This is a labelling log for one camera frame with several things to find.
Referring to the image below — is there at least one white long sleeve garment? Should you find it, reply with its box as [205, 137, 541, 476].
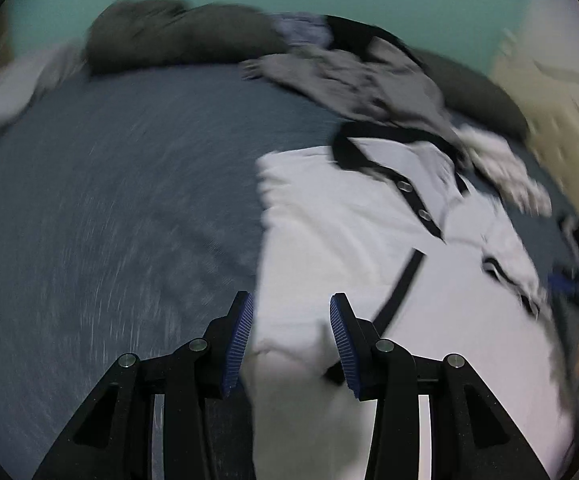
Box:
[453, 125, 552, 218]

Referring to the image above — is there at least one white polo shirt black collar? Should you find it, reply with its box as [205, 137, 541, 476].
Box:
[244, 139, 573, 479]

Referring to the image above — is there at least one cream tufted headboard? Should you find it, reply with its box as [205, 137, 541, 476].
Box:
[490, 32, 579, 216]

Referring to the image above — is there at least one blue-grey bed sheet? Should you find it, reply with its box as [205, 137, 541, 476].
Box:
[0, 62, 578, 480]

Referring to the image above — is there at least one grey sweatshirt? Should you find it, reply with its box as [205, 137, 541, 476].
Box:
[241, 38, 463, 150]

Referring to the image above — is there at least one black garment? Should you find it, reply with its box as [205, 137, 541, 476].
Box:
[325, 15, 419, 64]

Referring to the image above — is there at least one light grey satin blanket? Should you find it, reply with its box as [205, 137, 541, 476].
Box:
[0, 41, 84, 127]

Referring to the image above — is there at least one blue-purple crumpled garment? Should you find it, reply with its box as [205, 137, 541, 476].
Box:
[272, 12, 332, 48]

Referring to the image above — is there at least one dark grey rolled duvet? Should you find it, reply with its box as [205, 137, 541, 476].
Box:
[86, 0, 528, 141]

